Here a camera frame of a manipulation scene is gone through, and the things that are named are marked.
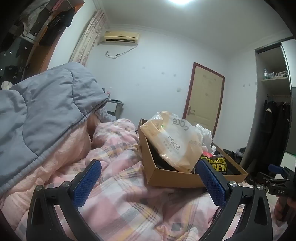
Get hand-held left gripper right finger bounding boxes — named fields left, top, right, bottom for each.
left=196, top=159, right=273, bottom=241

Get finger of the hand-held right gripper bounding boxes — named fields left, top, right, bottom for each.
left=268, top=164, right=289, bottom=178

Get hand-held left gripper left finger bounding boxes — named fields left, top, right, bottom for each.
left=26, top=159, right=102, bottom=241

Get black yellow wipes packet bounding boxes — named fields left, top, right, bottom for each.
left=200, top=155, right=228, bottom=176

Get brown cardboard box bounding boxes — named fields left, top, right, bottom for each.
left=138, top=118, right=249, bottom=188

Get person's right hand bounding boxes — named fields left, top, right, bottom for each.
left=275, top=197, right=296, bottom=223

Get pink plaid bed cover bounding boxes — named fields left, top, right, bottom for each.
left=0, top=118, right=278, bottom=241

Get black bag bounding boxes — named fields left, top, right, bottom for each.
left=223, top=147, right=246, bottom=163

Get hanging dark clothes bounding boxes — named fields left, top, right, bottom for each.
left=259, top=100, right=291, bottom=168

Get white plastic bag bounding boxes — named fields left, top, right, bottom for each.
left=195, top=123, right=217, bottom=154

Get sliding door wardrobe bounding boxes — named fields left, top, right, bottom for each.
left=254, top=37, right=296, bottom=172

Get grey desk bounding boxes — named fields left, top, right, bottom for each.
left=107, top=98, right=125, bottom=119

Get grey and pink quilt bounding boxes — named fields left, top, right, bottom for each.
left=0, top=62, right=110, bottom=209

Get floral curtain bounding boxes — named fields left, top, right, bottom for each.
left=70, top=10, right=109, bottom=67

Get beige air conditioner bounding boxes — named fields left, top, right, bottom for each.
left=103, top=31, right=140, bottom=44

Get open wooden wardrobe with clothes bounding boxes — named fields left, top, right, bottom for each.
left=0, top=0, right=85, bottom=87

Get cream door with red frame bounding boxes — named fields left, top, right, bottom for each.
left=183, top=62, right=225, bottom=135

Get air conditioner cable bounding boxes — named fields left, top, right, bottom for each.
left=105, top=44, right=138, bottom=60

